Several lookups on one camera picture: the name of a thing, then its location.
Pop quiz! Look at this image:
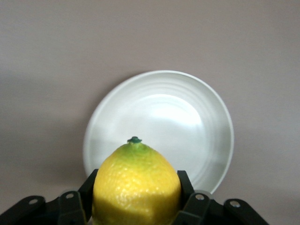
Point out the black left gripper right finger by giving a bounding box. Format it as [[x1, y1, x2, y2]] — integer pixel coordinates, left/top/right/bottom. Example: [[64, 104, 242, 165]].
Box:
[[173, 170, 270, 225]]

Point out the white round plate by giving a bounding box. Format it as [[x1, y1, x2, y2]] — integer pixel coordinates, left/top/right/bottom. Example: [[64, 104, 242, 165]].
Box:
[[83, 69, 235, 195]]

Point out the yellow lemon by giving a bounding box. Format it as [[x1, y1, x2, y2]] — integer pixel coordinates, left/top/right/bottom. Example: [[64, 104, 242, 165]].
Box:
[[92, 136, 182, 225]]

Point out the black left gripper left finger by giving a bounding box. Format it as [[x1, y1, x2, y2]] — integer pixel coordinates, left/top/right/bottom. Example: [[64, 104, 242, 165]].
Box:
[[0, 168, 99, 225]]

